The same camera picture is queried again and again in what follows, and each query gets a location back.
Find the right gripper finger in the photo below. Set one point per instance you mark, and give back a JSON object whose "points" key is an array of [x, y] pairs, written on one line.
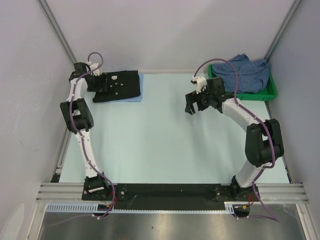
{"points": [[192, 98], [189, 108]]}

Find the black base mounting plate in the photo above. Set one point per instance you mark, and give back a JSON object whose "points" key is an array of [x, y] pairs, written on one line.
{"points": [[178, 197]]}

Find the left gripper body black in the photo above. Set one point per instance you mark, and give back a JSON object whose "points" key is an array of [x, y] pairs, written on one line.
{"points": [[95, 85]]}

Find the left aluminium corner post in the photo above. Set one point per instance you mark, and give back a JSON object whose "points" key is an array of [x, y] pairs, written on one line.
{"points": [[55, 26]]}

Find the green plastic bin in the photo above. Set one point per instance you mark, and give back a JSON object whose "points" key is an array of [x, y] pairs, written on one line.
{"points": [[265, 95]]}

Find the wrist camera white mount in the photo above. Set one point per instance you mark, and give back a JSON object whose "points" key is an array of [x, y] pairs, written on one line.
{"points": [[200, 82], [94, 68]]}

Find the aluminium frame rail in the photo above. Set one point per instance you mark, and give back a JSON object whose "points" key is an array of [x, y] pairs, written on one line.
{"points": [[274, 193]]}

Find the right aluminium corner post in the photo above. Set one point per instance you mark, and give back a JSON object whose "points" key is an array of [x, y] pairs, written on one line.
{"points": [[293, 9]]}

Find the black long sleeve shirt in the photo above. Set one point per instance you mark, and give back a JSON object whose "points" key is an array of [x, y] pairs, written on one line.
{"points": [[120, 85]]}

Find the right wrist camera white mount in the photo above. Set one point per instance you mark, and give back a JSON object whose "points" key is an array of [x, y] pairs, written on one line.
{"points": [[200, 82]]}

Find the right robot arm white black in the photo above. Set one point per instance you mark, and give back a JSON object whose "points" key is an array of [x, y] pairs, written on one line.
{"points": [[263, 140]]}

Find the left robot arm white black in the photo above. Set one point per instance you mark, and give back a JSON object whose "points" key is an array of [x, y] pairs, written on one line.
{"points": [[79, 121]]}

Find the blue checkered shirt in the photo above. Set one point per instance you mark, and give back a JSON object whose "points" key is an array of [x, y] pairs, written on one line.
{"points": [[250, 77]]}

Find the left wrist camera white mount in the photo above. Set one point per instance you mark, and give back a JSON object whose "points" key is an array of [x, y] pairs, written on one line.
{"points": [[94, 68]]}

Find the white slotted cable duct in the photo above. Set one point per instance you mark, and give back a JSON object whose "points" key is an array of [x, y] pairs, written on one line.
{"points": [[72, 207]]}

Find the folded light blue shirt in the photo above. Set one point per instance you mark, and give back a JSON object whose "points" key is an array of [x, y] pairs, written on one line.
{"points": [[137, 98]]}

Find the aluminium corner post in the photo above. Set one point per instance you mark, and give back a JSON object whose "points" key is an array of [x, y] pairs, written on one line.
{"points": [[55, 26], [293, 9]]}

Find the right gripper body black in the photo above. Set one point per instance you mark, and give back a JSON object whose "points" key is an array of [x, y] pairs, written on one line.
{"points": [[205, 101]]}

